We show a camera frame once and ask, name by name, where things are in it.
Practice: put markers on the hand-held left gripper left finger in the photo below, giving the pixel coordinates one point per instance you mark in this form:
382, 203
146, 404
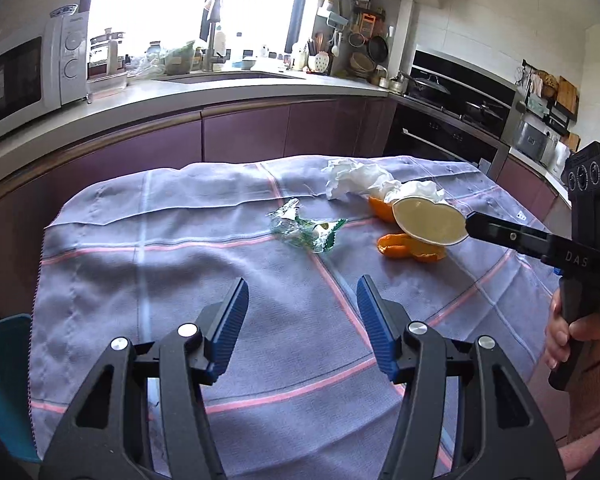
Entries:
230, 330

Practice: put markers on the purple base cabinets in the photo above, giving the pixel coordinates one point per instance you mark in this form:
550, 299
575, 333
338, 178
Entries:
240, 130

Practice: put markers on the kitchen sink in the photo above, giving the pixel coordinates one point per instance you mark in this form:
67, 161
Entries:
230, 76

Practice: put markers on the person's right forearm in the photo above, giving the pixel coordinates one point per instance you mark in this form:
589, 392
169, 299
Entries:
597, 385

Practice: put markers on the black built-in stove oven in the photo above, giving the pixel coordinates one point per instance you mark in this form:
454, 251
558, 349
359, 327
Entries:
430, 135

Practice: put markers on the clear glass container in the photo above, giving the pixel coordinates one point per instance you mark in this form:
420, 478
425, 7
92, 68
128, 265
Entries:
107, 82

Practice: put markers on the white bottle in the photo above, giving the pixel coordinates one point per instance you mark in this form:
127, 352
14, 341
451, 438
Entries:
220, 41

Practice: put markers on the dotted white paper cup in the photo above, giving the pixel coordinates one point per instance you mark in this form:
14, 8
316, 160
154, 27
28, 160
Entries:
430, 222

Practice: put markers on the hanging black frying pan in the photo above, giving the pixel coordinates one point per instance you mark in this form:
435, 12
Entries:
378, 48

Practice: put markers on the blue and white bowl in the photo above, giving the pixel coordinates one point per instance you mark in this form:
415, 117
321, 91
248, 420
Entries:
64, 10

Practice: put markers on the dotted white utensil holder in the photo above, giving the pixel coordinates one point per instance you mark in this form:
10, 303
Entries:
321, 61

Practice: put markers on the green filled bag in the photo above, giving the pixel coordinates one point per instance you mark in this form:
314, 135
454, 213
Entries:
179, 59

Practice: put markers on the hanging dish cloth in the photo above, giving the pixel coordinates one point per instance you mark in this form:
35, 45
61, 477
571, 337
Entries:
213, 5

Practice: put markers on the metal kitchen faucet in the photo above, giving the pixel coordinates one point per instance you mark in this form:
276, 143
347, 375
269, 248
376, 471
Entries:
211, 45

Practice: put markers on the grey checked tablecloth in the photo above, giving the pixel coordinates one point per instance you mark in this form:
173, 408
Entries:
180, 285

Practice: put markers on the teal plastic bin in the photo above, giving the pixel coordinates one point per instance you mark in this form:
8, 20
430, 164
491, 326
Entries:
5, 385

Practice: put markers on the metal storage box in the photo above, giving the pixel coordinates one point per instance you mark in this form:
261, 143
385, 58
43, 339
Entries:
535, 140

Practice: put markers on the clear green plastic wrapper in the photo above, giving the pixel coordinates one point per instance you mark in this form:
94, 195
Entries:
315, 232

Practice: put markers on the kitchen window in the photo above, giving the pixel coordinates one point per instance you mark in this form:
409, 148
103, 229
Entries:
180, 0

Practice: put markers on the white microwave oven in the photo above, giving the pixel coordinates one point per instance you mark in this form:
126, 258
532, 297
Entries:
25, 75

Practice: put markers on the clear plastic bag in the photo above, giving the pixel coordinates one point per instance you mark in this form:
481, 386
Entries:
145, 66

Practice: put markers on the wooden cutting board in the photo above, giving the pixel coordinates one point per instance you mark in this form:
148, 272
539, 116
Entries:
568, 95

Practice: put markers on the black wok with lid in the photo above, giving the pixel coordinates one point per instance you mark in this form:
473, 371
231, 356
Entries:
427, 87

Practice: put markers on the person's right hand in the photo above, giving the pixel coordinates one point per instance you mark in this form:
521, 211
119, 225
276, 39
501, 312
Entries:
554, 340

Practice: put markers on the woven bamboo baskets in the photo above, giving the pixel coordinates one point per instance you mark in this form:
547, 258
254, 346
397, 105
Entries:
362, 63

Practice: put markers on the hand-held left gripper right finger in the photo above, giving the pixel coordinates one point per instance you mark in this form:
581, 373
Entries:
375, 330

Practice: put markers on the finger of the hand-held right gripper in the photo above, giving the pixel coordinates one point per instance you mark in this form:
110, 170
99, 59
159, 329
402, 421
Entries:
505, 235

